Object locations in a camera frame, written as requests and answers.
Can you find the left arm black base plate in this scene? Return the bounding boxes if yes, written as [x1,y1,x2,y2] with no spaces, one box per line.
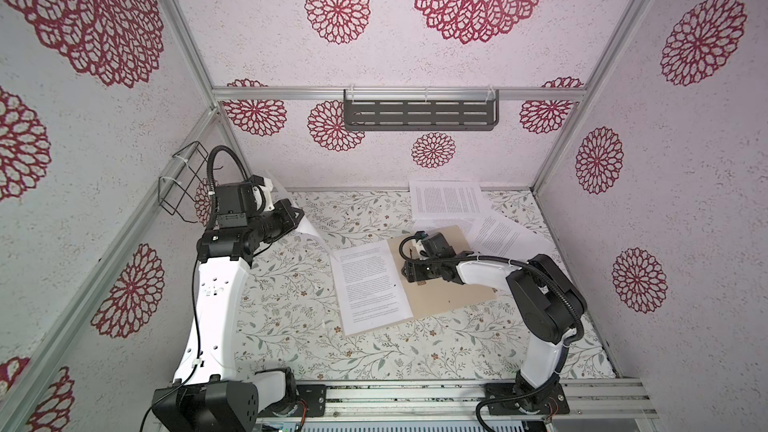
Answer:
[258,383,328,419]

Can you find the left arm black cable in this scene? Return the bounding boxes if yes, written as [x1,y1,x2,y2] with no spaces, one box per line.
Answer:
[137,143,253,432]

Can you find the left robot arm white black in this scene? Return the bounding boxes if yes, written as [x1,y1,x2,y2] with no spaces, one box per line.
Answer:
[149,176,304,431]

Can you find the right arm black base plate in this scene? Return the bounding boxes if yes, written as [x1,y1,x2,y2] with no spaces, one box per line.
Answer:
[482,381,571,417]

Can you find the black wire wall rack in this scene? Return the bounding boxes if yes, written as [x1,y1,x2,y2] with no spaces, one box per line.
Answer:
[156,141,211,225]

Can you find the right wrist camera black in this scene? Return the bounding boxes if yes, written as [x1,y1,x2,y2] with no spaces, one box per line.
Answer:
[419,233,456,259]

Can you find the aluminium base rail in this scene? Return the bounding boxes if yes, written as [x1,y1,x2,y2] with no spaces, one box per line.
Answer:
[251,379,658,431]

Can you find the beige file folder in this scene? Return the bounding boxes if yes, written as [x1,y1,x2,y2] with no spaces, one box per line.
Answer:
[384,237,496,321]

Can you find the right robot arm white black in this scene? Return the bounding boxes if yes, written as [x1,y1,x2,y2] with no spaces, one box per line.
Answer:
[400,253,587,394]

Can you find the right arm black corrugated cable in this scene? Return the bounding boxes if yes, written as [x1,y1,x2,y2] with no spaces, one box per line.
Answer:
[398,230,586,432]

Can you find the grey metal wall shelf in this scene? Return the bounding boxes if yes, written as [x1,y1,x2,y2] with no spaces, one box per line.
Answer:
[342,89,500,132]

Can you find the printed paper sheet back wall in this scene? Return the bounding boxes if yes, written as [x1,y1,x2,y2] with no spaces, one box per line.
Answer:
[409,180,491,219]

